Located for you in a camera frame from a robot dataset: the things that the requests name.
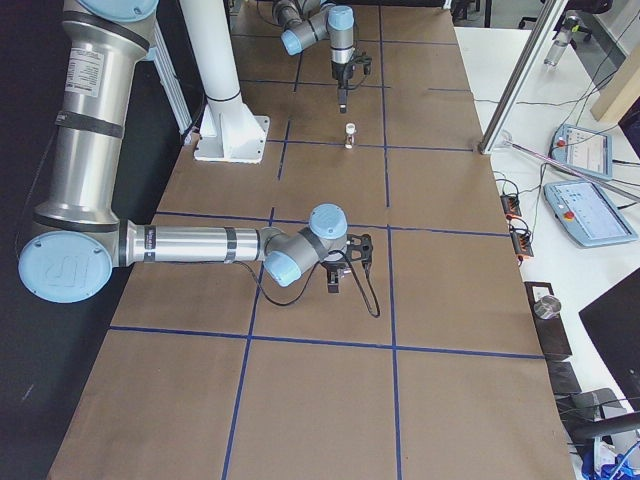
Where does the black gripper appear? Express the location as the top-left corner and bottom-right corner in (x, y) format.
(331, 62), (353, 111)
(321, 258), (348, 293)

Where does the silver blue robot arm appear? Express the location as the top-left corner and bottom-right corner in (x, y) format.
(18, 1), (354, 303)
(272, 0), (356, 113)

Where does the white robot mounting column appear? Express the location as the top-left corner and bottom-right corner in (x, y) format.
(180, 0), (270, 164)

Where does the brown paper table cover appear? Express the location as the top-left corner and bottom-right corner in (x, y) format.
(49, 5), (574, 479)

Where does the orange black connector strip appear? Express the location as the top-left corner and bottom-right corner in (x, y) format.
(500, 193), (534, 264)

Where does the grey metal cylinder weight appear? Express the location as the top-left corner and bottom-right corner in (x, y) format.
(533, 295), (562, 320)

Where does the black metal plate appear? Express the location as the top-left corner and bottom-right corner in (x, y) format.
(524, 281), (572, 361)

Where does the clear water bottle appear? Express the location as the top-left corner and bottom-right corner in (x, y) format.
(544, 15), (579, 67)

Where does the upper blue teach pendant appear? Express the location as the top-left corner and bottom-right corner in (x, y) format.
(549, 123), (613, 180)

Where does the blue teach pendant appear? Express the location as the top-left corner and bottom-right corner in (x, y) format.
(549, 123), (613, 180)
(543, 181), (638, 248)

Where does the lower blue teach pendant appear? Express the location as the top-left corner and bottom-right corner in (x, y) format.
(543, 181), (638, 248)

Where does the black monitor corner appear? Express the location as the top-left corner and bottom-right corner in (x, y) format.
(579, 270), (639, 408)

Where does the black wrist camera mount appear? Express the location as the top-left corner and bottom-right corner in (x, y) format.
(346, 233), (373, 265)
(350, 49), (372, 76)

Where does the aluminium frame post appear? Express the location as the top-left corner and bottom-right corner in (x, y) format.
(478, 0), (568, 155)

